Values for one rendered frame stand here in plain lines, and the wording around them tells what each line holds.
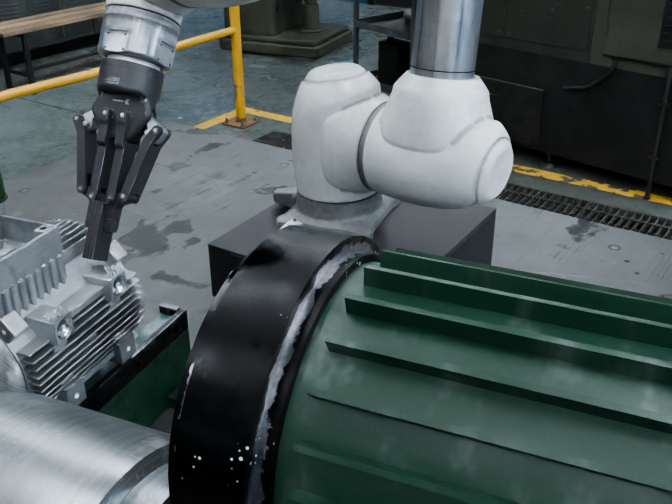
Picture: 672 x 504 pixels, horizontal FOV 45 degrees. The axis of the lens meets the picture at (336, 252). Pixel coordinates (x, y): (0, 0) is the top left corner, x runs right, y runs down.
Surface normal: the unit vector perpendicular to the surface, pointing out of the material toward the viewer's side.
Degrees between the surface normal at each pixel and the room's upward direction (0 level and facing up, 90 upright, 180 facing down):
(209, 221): 0
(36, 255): 90
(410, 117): 79
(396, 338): 23
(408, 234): 2
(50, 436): 9
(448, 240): 2
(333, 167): 94
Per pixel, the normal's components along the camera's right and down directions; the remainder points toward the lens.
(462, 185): -0.21, 0.56
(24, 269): 0.93, 0.17
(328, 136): -0.53, 0.26
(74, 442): 0.06, -0.94
